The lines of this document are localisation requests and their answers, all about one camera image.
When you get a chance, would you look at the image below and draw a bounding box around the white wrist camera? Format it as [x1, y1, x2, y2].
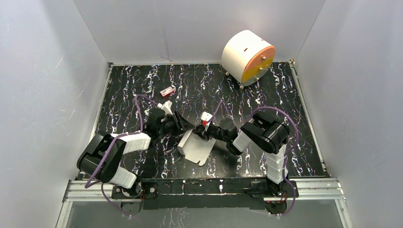
[201, 112, 213, 127]
[157, 100, 173, 116]

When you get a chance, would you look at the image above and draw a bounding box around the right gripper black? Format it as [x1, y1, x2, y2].
[192, 122, 229, 143]

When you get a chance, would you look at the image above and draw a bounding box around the small red white packet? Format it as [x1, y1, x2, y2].
[160, 86, 175, 98]

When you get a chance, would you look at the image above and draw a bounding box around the aluminium frame rail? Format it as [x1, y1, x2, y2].
[56, 178, 353, 228]

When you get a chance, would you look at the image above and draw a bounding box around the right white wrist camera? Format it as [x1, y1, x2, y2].
[201, 112, 213, 127]

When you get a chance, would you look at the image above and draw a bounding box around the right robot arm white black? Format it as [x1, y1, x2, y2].
[193, 111, 290, 197]

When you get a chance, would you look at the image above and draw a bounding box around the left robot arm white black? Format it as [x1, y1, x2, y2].
[77, 108, 195, 198]

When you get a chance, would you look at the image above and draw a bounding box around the purple cable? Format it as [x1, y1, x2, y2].
[208, 99, 300, 218]
[84, 94, 163, 218]

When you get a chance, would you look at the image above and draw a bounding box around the white cylindrical drum orange face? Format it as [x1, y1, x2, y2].
[221, 30, 276, 87]

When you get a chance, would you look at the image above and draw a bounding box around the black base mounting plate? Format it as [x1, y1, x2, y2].
[112, 177, 299, 214]

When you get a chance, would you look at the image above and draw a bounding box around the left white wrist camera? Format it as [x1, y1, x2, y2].
[157, 100, 173, 116]

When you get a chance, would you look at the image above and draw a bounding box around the white cardboard box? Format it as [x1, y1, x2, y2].
[177, 130, 216, 166]

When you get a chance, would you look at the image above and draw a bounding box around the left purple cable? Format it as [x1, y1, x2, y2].
[84, 94, 163, 218]

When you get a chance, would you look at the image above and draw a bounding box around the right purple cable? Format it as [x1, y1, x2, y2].
[208, 99, 300, 218]

